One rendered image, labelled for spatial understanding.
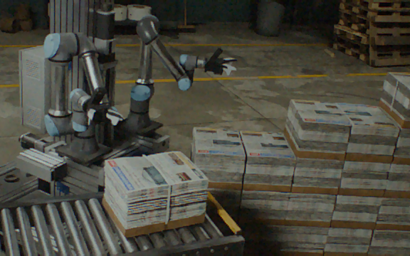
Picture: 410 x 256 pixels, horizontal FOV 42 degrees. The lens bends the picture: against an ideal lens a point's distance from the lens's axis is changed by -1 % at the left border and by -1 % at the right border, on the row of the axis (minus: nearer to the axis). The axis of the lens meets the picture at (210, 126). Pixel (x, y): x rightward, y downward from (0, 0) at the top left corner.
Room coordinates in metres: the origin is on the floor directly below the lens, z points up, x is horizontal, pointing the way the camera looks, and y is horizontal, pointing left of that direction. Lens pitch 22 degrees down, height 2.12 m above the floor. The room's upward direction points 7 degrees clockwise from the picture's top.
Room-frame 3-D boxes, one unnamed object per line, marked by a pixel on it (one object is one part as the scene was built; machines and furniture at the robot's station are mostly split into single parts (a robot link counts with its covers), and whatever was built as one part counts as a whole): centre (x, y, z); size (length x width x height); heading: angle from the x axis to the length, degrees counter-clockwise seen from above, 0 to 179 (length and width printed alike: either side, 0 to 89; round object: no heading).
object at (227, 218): (2.21, -0.08, 0.81); 0.43 x 0.03 x 0.02; 27
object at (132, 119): (3.09, 0.44, 0.87); 0.15 x 0.15 x 0.10
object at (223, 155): (3.01, -0.49, 0.42); 1.17 x 0.39 x 0.83; 97
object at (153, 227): (2.04, 0.30, 0.83); 0.29 x 0.16 x 0.04; 31
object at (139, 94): (3.10, 0.44, 0.98); 0.13 x 0.12 x 0.14; 179
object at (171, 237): (2.10, 0.17, 0.78); 0.47 x 0.05 x 0.05; 27
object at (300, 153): (3.03, -0.63, 0.86); 0.38 x 0.29 x 0.04; 7
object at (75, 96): (2.36, 0.61, 1.21); 0.11 x 0.08 x 0.09; 37
